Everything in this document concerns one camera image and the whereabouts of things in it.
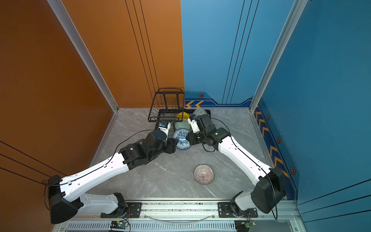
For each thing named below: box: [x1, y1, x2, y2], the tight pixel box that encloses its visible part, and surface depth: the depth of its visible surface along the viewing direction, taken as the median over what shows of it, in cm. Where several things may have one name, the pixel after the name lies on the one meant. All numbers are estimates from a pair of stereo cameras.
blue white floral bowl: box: [172, 127, 192, 151], surface depth 79 cm
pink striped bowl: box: [193, 164, 215, 186], surface depth 84 cm
